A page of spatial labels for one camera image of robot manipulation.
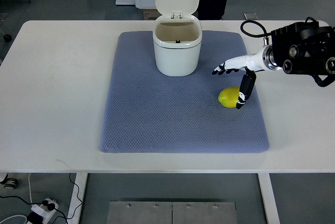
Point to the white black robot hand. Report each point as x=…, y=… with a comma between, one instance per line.
x=251, y=64

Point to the yellow lemon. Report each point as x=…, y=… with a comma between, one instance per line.
x=229, y=97

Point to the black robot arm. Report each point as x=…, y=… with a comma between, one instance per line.
x=303, y=48

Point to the white trash bin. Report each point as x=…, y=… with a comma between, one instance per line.
x=177, y=37

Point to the floor socket plate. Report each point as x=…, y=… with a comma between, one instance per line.
x=250, y=16

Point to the cardboard box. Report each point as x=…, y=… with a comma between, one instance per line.
x=151, y=14

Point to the blue textured mat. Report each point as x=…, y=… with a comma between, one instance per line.
x=149, y=112

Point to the right white table leg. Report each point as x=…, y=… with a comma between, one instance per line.
x=268, y=198

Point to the white power strip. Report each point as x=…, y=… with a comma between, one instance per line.
x=43, y=212

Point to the caster wheel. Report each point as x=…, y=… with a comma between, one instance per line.
x=8, y=182

